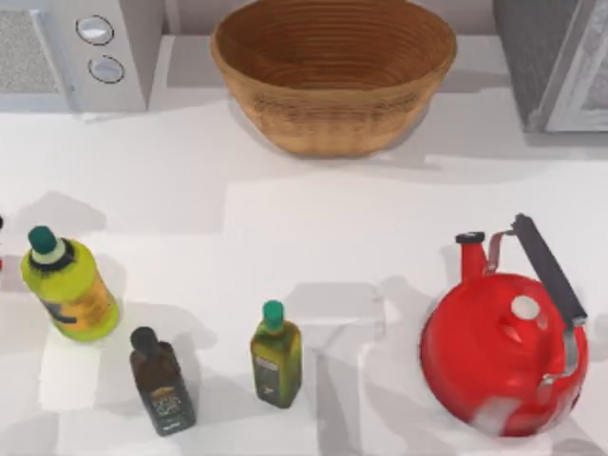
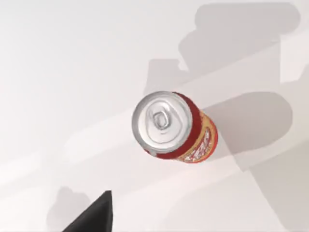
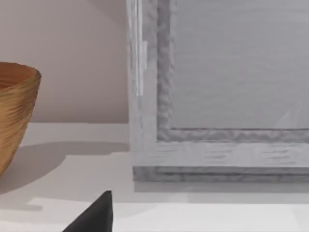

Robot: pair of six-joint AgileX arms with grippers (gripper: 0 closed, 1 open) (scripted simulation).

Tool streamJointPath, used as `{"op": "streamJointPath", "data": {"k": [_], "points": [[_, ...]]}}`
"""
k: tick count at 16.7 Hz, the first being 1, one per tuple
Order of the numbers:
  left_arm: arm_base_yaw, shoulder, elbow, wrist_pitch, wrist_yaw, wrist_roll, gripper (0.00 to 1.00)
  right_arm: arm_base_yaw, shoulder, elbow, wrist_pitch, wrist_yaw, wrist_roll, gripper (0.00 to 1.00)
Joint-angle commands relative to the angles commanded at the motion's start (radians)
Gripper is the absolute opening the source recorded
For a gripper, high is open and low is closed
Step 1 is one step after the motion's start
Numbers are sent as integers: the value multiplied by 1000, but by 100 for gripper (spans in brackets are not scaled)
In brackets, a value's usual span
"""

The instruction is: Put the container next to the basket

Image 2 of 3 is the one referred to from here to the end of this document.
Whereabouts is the red and yellow can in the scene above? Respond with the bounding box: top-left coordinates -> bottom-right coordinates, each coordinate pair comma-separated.
131,91 -> 219,164

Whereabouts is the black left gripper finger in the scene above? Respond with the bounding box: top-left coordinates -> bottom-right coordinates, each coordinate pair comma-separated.
61,190 -> 113,232

